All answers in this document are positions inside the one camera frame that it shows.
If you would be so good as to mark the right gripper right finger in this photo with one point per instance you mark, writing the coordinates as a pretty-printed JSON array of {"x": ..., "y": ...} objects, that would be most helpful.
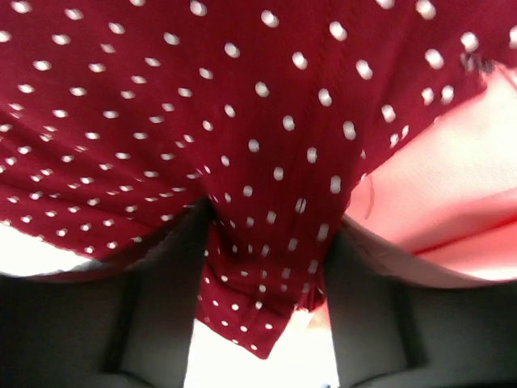
[{"x": 399, "y": 321}]

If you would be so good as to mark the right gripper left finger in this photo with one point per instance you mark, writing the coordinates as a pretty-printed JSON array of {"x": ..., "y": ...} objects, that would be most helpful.
[{"x": 131, "y": 330}]

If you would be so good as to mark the red polka dot cloth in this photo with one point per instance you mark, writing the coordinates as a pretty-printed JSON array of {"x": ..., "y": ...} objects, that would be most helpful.
[{"x": 117, "y": 116}]

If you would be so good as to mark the salmon pink cloth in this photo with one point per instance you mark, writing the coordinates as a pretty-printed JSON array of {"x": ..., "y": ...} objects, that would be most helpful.
[{"x": 441, "y": 212}]

